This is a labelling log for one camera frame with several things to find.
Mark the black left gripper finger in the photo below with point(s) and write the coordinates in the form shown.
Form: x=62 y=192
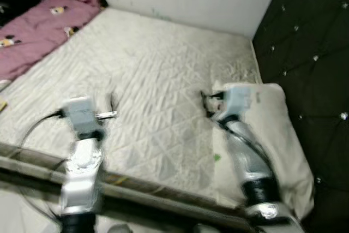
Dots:
x=113 y=102

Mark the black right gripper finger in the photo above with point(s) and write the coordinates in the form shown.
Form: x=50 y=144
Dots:
x=204 y=102

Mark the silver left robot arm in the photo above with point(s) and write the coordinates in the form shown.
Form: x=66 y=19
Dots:
x=82 y=173

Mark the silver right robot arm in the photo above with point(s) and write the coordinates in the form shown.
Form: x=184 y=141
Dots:
x=251 y=162

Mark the grey quilted mattress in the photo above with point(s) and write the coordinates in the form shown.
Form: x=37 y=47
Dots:
x=136 y=64

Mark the purple cartoon print blanket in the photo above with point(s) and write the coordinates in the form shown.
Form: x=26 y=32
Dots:
x=38 y=31

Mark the black tufted headboard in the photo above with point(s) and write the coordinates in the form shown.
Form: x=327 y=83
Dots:
x=305 y=36

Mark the silver left robot leg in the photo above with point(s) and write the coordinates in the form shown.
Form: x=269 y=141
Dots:
x=119 y=228

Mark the silver robot leg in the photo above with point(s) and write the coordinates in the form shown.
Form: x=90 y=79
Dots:
x=119 y=228
x=206 y=228

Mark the silver right robot leg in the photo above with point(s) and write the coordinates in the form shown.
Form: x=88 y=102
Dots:
x=206 y=228

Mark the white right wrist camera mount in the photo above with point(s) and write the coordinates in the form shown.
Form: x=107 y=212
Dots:
x=237 y=99

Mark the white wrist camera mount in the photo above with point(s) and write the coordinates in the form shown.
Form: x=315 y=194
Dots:
x=82 y=113
x=237 y=99

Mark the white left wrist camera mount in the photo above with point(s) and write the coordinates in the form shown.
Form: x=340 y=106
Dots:
x=82 y=113

